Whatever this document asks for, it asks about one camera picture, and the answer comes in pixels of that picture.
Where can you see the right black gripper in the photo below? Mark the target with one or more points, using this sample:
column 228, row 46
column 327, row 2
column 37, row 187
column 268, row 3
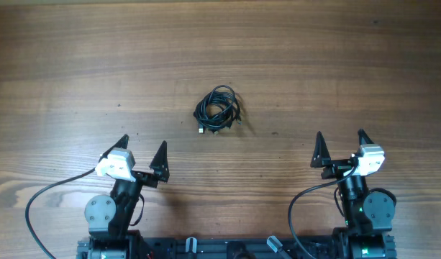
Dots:
column 321, row 157

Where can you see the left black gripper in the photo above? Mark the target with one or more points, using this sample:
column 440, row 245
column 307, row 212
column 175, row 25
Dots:
column 158, row 167

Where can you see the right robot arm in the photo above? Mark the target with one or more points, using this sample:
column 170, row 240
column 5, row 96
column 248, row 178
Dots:
column 368, row 212

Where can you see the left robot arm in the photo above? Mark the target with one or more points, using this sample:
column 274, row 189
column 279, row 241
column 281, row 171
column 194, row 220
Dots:
column 109, row 216

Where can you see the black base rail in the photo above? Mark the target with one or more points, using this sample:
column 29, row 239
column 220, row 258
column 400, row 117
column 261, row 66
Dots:
column 273, row 247

